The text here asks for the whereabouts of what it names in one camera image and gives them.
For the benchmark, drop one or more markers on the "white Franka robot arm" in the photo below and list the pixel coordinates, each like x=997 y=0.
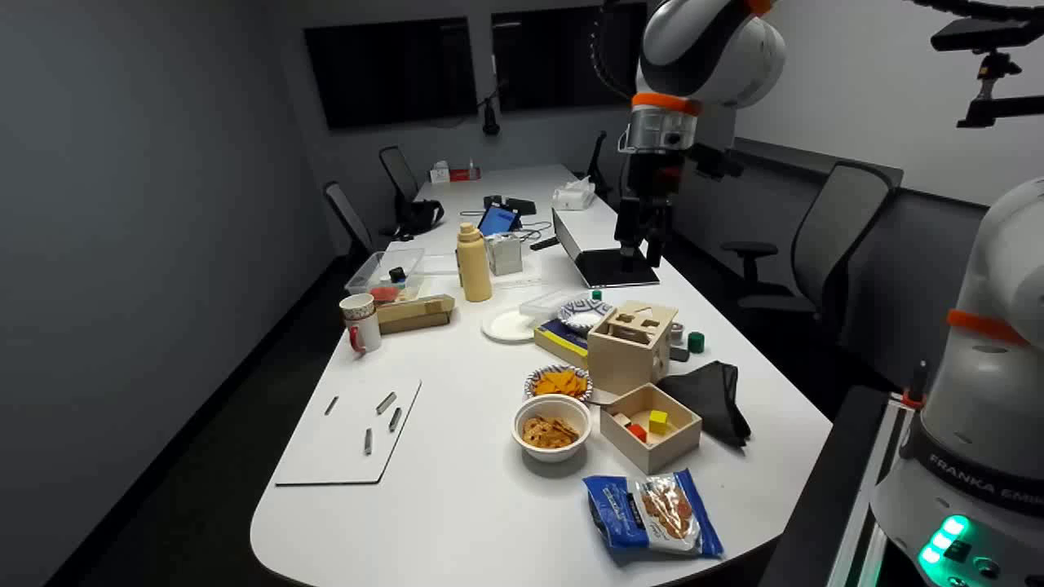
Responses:
x=1007 y=368

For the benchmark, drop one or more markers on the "white flat board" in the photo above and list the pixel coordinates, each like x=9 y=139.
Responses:
x=347 y=444

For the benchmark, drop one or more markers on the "blue patterned bowl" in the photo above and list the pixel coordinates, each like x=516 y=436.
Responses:
x=587 y=314

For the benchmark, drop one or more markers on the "brown rectangular box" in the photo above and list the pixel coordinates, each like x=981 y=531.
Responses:
x=413 y=314

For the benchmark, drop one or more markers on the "wide black wall screen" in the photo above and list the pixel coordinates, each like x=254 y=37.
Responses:
x=393 y=69
x=548 y=54

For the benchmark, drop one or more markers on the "tan squeeze bottle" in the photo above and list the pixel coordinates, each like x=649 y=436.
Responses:
x=476 y=264

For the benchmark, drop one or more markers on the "white bowl of pretzels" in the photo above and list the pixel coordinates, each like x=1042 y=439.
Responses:
x=548 y=430

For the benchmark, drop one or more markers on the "black mesh office chair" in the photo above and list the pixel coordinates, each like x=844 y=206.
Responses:
x=347 y=212
x=598 y=165
x=398 y=169

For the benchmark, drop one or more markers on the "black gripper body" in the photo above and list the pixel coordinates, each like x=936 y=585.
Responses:
x=649 y=201

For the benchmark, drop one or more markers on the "grey armrest office chair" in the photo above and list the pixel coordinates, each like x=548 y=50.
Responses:
x=837 y=234

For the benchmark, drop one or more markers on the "red and white box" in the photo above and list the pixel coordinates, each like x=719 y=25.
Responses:
x=454 y=169

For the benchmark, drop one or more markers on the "metal robot stand rail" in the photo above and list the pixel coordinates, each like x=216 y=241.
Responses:
x=885 y=478

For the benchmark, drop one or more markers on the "open wooden tray box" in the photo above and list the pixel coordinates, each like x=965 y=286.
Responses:
x=654 y=452

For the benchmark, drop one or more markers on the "clear plastic bin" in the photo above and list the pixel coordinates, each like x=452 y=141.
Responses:
x=391 y=264

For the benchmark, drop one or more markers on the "bowl of orange snacks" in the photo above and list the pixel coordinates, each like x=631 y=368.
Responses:
x=558 y=382

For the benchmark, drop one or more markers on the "white round plate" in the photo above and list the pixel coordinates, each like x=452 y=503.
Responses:
x=506 y=324

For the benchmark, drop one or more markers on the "white plastic bag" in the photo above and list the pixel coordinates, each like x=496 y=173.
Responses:
x=571 y=195

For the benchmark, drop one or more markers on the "black open laptop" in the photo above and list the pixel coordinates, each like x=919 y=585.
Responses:
x=592 y=234

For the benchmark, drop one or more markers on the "black hanging webcam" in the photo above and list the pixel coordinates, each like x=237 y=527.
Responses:
x=491 y=113

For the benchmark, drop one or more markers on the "wooden shape sorter box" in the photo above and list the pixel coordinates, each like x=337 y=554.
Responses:
x=631 y=346

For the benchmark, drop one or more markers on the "red toy piece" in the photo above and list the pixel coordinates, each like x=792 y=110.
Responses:
x=383 y=293

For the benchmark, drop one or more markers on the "yellow toy block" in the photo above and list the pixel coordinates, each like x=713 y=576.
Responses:
x=662 y=423

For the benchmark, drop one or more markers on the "black cloth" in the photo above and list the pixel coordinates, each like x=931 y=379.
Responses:
x=705 y=396

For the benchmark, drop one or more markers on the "white square container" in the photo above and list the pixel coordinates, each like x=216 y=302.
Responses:
x=506 y=252

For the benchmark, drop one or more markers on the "white cup with red print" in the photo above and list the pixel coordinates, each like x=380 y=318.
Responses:
x=359 y=324

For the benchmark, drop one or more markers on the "blue pretzel snack bag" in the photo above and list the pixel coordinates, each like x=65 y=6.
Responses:
x=654 y=515

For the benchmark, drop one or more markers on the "red toy block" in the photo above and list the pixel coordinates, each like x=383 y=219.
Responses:
x=639 y=430

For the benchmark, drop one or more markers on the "green cylinder block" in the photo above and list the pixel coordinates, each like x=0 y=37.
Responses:
x=594 y=293
x=696 y=340

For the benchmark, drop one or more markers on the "black camera on stand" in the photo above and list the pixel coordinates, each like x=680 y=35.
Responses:
x=982 y=35

